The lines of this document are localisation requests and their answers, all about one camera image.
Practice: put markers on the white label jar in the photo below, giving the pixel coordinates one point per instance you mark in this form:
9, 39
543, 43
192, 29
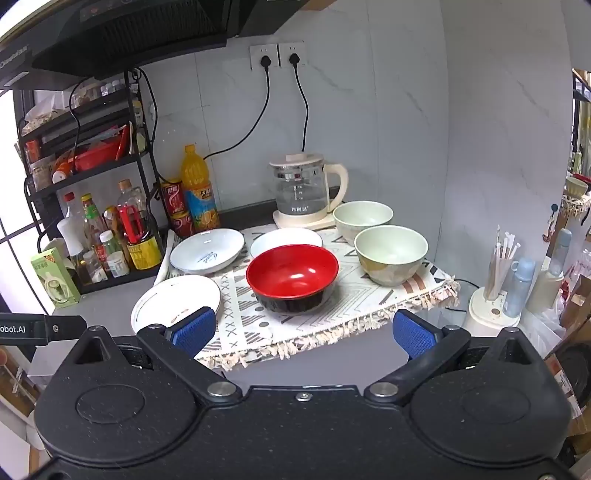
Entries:
117, 266

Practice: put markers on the small clear glass jar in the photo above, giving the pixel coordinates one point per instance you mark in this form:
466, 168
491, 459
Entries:
94, 270

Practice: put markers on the small clear plastic bottle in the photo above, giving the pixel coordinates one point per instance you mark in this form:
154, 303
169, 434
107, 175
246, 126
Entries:
110, 244

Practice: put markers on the patterned fringed table cloth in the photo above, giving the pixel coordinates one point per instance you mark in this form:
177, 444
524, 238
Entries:
369, 300

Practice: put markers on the small white plate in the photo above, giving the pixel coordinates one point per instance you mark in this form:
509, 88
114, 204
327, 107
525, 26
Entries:
281, 240

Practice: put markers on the orange and white bottle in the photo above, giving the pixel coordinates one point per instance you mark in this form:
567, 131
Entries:
61, 174

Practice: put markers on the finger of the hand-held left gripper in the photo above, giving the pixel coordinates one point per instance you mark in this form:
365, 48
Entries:
67, 328

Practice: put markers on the brown sauce bottle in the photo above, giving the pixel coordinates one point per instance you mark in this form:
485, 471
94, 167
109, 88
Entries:
112, 221

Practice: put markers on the orange juice bottle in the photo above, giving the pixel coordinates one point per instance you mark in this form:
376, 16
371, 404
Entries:
198, 203

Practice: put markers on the white plate brown rim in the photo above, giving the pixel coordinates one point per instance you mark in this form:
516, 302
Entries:
171, 300

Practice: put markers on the red plastic tray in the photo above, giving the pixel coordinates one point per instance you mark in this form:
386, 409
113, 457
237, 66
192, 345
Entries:
97, 159

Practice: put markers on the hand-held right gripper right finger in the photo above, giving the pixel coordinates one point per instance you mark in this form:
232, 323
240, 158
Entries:
415, 334

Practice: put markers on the white wall socket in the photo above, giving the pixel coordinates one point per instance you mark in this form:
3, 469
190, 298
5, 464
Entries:
286, 48
256, 50

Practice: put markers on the soy sauce bottle yellow label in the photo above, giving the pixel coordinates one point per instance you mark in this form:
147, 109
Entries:
143, 254

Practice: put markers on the white plate blue print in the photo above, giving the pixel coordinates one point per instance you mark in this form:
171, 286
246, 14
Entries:
203, 251

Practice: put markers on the white utensil holder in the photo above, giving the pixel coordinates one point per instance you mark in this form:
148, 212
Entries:
485, 314

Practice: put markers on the black metal kitchen rack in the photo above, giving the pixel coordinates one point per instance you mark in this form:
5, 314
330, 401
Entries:
115, 161

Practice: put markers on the pale green bowl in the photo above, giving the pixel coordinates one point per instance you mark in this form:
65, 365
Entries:
364, 221
392, 254

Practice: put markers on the tall grey-blue bottle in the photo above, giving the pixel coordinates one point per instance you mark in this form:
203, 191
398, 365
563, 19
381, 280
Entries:
556, 263

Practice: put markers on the green carton box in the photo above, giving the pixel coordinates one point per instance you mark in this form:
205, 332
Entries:
51, 277

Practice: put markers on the sauce bottle red green label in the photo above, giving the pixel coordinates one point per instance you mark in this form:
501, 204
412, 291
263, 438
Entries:
92, 221

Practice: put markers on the cream bowl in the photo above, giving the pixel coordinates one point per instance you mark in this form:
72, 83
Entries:
577, 187

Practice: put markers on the light blue bottle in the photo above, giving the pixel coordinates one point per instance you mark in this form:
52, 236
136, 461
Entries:
519, 286

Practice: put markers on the black range hood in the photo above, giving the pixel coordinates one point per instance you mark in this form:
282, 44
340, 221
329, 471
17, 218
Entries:
115, 37

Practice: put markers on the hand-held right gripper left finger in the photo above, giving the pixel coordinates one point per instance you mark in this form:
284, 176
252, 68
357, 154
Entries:
196, 330

